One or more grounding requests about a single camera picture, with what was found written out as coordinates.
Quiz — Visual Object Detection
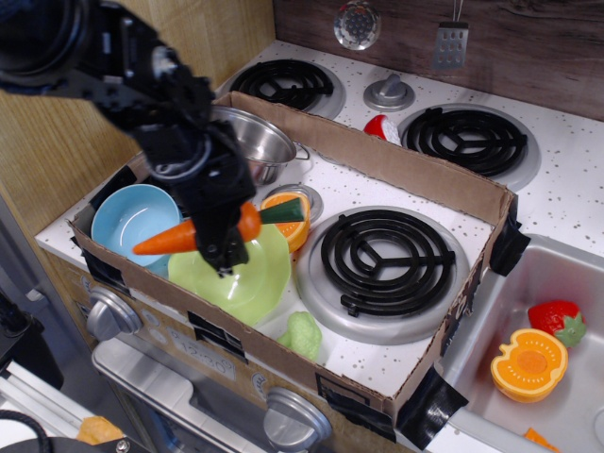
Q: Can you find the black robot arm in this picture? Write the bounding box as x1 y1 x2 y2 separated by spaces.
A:
1 1 255 275

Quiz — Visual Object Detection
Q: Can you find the red white toy mushroom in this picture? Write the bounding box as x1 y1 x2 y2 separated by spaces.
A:
363 114 401 145

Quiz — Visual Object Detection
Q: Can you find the orange half in sink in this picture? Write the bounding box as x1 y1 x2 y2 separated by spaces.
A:
490 328 568 403

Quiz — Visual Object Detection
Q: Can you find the silver oven knob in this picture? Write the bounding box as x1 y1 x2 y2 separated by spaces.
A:
263 387 332 452
86 287 143 342

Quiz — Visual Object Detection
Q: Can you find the orange toy piece in sink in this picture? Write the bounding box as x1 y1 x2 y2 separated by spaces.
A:
524 428 561 453

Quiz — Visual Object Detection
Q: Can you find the orange half on stove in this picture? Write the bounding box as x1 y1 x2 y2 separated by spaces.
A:
260 192 310 253

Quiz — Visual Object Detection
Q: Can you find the black cable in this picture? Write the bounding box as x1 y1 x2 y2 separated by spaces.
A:
0 409 52 453

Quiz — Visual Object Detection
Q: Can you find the red toy strawberry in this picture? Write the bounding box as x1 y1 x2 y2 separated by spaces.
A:
528 300 587 348

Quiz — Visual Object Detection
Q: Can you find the light green plastic plate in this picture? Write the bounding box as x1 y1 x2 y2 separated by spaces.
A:
168 225 291 327

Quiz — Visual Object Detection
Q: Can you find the left silver oven knob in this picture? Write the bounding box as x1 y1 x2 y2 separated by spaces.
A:
86 287 143 342

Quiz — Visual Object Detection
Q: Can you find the silver stovetop knob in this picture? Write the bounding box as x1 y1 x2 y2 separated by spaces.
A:
363 74 415 112

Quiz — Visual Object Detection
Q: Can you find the right silver oven knob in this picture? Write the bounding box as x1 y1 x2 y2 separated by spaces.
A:
263 387 332 452

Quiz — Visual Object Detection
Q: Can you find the silver slotted spatula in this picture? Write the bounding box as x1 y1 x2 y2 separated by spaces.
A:
431 0 470 71

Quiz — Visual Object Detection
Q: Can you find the light blue plastic bowl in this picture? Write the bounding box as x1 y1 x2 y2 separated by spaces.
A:
91 184 183 277

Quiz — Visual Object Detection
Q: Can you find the silver metal pot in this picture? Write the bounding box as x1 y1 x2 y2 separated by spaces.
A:
211 106 310 186

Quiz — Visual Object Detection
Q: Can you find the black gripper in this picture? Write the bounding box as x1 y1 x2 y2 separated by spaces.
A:
162 125 255 277

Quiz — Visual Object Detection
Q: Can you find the front left black burner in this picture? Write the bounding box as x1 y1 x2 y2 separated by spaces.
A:
140 161 190 219

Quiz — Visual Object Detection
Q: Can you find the green toy broccoli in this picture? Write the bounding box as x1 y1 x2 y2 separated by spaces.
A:
277 311 323 361

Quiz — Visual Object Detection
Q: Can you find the orange toy carrot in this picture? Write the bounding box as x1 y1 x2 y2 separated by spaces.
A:
132 198 304 256

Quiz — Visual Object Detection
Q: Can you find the silver slotted ladle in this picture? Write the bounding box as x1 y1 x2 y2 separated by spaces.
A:
333 1 381 51

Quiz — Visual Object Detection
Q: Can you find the silver oven door handle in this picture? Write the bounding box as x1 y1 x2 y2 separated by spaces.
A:
92 338 274 452

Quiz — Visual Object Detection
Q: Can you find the brown cardboard fence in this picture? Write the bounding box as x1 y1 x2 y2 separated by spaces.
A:
72 92 517 452

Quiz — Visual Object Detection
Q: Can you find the back right black burner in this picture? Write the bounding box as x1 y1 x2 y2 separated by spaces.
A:
398 103 542 192

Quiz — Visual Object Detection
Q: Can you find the black burner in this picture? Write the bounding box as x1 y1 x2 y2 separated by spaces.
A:
140 161 190 219
218 59 345 120
398 103 542 192
295 206 470 345

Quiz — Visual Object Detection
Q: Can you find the silver metal sink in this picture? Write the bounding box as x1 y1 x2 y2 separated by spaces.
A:
429 235 603 452

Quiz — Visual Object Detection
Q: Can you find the back left black burner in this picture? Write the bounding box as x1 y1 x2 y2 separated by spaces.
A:
218 59 345 120

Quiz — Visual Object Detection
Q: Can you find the front right black burner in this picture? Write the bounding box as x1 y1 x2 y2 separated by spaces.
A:
295 206 470 345

